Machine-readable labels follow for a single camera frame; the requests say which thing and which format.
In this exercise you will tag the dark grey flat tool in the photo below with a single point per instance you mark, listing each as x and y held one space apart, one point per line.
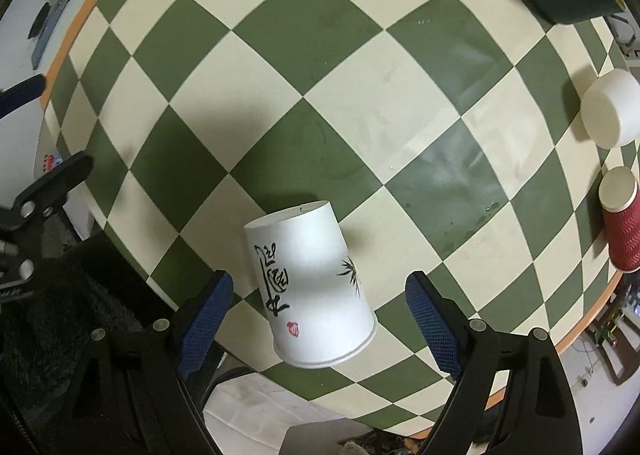
47 32

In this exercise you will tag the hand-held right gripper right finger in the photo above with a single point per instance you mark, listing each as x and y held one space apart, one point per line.
429 322

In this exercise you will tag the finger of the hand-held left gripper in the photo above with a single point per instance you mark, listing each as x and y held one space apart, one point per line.
60 180
22 94

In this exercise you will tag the red ribbed paper cup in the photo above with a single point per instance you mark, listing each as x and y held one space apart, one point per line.
625 230

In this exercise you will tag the white ink-print paper cup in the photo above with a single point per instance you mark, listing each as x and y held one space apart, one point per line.
312 295

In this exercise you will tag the plain white paper cup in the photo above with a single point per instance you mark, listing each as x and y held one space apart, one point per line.
610 110

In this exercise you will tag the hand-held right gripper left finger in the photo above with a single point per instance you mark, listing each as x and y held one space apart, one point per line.
206 322

